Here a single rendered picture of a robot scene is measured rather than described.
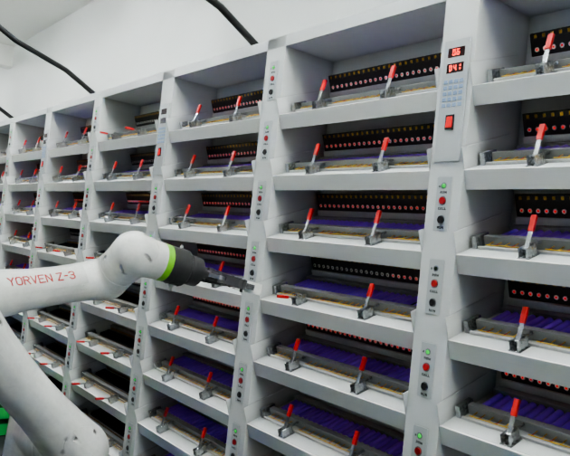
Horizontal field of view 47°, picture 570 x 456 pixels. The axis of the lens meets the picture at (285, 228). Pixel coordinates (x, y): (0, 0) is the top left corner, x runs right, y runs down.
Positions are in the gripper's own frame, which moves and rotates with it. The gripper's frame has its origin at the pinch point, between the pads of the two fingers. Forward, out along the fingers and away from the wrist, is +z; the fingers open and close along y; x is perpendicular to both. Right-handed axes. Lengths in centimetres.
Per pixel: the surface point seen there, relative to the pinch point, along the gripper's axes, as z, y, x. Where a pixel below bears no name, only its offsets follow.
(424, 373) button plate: 18, 49, -10
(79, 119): 18, -226, 76
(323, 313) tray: 16.5, 13.4, -1.9
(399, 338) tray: 17.6, 39.9, -3.9
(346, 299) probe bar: 22.0, 14.9, 3.4
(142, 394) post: 26, -86, -46
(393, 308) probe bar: 22.3, 31.7, 3.4
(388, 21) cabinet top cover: 4, 24, 75
